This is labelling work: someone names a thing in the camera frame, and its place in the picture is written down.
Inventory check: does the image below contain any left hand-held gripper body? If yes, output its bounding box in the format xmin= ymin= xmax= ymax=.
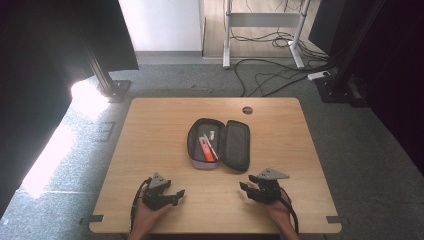
xmin=141 ymin=171 xmax=173 ymax=212

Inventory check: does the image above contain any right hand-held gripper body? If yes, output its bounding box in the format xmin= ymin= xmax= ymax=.
xmin=256 ymin=167 xmax=291 ymax=205

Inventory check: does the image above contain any black pencil case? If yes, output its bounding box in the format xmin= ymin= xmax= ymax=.
xmin=186 ymin=117 xmax=252 ymax=173

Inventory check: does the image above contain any orange highlighter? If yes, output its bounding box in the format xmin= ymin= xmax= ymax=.
xmin=198 ymin=135 xmax=216 ymax=164

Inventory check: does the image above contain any silver pen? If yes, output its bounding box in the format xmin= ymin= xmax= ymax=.
xmin=202 ymin=132 xmax=220 ymax=161

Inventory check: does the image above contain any person's left hand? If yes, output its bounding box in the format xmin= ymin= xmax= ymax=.
xmin=132 ymin=197 xmax=175 ymax=233

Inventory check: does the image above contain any person's right hand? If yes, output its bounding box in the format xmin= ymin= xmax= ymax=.
xmin=266 ymin=189 xmax=295 ymax=233

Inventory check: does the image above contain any black metal stand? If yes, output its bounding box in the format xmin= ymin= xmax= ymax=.
xmin=314 ymin=0 xmax=389 ymax=104
xmin=81 ymin=39 xmax=133 ymax=104

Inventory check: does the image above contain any white power strip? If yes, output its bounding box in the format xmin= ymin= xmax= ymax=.
xmin=306 ymin=70 xmax=332 ymax=82

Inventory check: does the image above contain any dark curtain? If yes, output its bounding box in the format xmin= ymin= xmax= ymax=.
xmin=346 ymin=0 xmax=424 ymax=179
xmin=0 ymin=0 xmax=140 ymax=219

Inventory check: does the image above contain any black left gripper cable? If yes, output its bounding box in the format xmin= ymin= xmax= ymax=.
xmin=129 ymin=177 xmax=153 ymax=234

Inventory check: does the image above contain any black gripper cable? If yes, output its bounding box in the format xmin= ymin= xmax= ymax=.
xmin=279 ymin=187 xmax=300 ymax=235
xmin=129 ymin=177 xmax=153 ymax=234

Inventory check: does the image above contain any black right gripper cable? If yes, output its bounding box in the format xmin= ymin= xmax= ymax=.
xmin=279 ymin=187 xmax=300 ymax=235

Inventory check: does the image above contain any grey table bracket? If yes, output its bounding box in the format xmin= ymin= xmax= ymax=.
xmin=79 ymin=214 xmax=105 ymax=226
xmin=325 ymin=215 xmax=350 ymax=226

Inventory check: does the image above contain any long black floor cable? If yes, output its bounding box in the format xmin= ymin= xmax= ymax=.
xmin=233 ymin=57 xmax=336 ymax=98

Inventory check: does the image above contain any tangle of floor cables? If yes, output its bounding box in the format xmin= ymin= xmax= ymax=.
xmin=229 ymin=0 xmax=329 ymax=60

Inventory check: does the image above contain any white desk frame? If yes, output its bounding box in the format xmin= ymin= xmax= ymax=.
xmin=222 ymin=0 xmax=313 ymax=70

